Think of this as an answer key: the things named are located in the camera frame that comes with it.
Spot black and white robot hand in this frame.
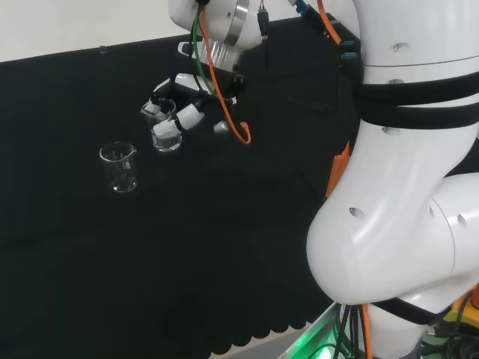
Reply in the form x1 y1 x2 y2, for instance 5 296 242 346
147 72 248 138

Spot clear glass beaker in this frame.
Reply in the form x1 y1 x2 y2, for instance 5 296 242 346
99 141 138 194
140 99 183 153

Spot black bench cloth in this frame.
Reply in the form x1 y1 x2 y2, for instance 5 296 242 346
0 14 362 358

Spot yellow stop button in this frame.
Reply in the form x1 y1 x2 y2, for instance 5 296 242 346
445 283 479 337

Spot orange cable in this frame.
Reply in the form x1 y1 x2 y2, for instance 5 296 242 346
201 5 251 145
359 303 374 359

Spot green cable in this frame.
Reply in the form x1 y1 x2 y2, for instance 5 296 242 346
191 3 220 100

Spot clear base plate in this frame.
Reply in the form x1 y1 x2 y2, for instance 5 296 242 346
284 301 347 359

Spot black cable bundle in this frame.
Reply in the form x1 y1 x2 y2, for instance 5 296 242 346
331 302 362 359

